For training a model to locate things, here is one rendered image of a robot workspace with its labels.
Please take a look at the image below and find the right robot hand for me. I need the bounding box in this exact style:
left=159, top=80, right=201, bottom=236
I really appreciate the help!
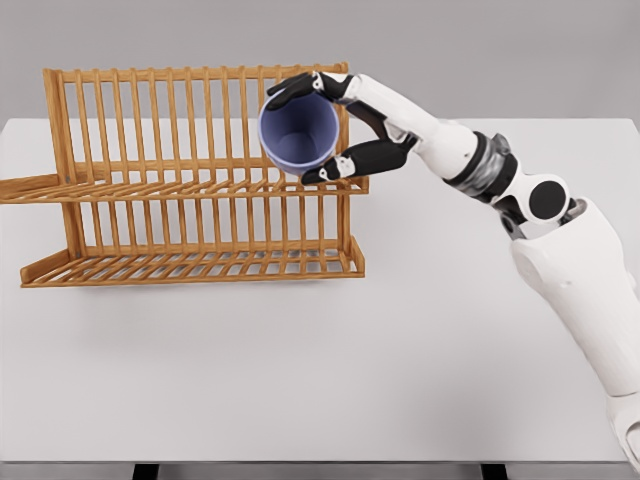
left=265, top=71, right=437, bottom=185

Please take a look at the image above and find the blue cup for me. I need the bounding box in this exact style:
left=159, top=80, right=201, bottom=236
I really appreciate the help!
left=257, top=93, right=341, bottom=176

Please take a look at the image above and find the wooden two-tier dish rack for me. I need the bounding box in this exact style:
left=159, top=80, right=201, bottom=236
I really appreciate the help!
left=0, top=61, right=371, bottom=289

